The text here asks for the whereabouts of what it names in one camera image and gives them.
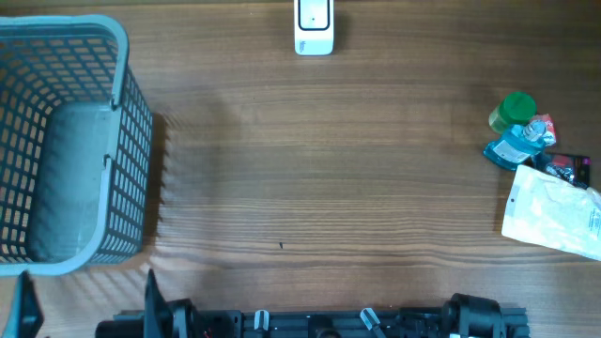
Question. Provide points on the blue mouthwash bottle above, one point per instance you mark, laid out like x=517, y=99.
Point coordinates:
x=517, y=144

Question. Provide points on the green lid jar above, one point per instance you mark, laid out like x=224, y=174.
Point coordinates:
x=518, y=108

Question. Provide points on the beige plastic pouch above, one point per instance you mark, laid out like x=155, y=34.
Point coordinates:
x=544, y=210

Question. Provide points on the red tissue pack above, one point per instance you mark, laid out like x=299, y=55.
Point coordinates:
x=549, y=137

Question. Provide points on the black red packaged item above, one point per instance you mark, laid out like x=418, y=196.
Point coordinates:
x=574, y=169

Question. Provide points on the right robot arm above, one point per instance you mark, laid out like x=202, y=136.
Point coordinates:
x=470, y=316

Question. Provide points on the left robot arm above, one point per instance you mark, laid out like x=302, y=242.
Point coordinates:
x=159, y=318

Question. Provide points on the white barcode scanner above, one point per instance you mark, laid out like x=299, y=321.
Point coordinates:
x=313, y=27

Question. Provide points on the grey plastic shopping basket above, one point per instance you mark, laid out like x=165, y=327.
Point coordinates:
x=76, y=137

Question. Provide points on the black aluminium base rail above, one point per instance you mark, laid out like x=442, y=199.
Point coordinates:
x=404, y=322

